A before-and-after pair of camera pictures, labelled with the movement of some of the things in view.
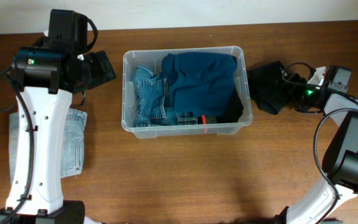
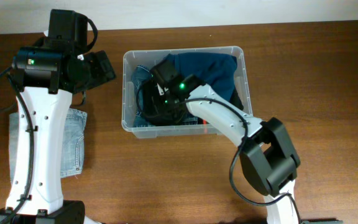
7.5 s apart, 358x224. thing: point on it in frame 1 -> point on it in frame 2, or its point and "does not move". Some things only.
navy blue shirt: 201,83 does not move
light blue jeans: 73,146 does not move
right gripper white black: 296,91 -> 166,111
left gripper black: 99,71 does not move
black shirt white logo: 268,84 -> 161,105
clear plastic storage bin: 184,92 does not move
